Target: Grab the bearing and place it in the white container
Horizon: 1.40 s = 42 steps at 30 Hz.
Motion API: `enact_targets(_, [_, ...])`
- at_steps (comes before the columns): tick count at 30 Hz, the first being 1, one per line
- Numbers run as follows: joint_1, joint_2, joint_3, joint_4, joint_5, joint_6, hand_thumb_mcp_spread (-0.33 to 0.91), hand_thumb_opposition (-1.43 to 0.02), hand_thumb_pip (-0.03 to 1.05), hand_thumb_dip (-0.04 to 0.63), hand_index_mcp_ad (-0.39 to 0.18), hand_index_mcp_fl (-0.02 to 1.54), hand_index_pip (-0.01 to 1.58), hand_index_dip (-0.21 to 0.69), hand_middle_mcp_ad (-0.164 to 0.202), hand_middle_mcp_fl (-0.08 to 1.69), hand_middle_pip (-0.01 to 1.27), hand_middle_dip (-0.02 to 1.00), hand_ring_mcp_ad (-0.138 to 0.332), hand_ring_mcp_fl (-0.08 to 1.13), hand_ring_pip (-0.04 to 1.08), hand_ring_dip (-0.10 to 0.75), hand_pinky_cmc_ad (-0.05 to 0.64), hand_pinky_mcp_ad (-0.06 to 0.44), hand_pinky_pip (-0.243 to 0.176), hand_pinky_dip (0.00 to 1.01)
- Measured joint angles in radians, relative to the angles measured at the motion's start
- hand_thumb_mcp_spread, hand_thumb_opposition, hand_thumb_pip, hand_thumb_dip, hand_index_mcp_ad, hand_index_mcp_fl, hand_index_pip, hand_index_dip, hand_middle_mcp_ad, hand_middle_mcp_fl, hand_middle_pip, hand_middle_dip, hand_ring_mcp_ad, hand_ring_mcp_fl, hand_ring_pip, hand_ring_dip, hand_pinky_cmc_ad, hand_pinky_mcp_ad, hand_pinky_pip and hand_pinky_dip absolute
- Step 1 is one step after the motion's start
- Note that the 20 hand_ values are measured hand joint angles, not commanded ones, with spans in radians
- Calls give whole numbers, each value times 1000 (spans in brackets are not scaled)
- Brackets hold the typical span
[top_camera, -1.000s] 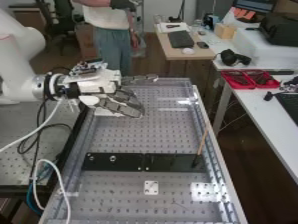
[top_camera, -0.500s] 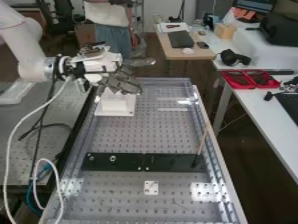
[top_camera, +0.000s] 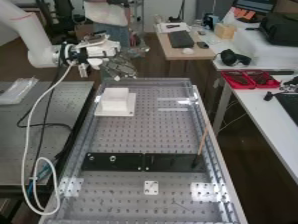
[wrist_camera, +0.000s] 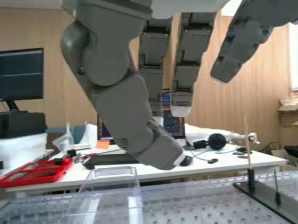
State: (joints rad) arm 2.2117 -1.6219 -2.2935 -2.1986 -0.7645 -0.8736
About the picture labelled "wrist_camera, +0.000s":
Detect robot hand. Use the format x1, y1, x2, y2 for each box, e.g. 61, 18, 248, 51
58, 0, 298, 171

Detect laptop screen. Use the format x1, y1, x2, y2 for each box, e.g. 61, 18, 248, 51
97, 89, 186, 140

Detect dark monitor screen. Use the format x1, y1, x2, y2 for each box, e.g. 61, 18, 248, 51
0, 47, 45, 102

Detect black keyboard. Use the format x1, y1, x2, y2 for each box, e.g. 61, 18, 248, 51
81, 153, 139, 170

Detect black case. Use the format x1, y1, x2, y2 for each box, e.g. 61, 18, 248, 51
0, 110, 48, 140

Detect black mouse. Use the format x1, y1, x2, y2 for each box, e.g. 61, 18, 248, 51
178, 155, 195, 167

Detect black headphones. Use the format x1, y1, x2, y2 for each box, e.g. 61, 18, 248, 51
191, 132, 230, 151

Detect red tray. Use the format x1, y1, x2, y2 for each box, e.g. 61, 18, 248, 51
0, 156, 74, 189

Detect white desk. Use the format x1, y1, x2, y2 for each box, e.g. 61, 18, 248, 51
0, 143, 288, 198

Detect small white jointed device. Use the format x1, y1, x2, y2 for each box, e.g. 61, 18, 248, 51
229, 132, 262, 146

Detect thin stick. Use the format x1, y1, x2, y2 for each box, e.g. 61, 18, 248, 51
243, 114, 256, 194

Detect clear box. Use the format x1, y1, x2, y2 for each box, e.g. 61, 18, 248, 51
0, 170, 298, 224

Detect cardboard box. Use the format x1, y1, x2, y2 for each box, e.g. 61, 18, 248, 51
276, 97, 298, 148

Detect black plate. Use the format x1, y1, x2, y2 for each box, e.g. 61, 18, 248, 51
233, 179, 298, 224

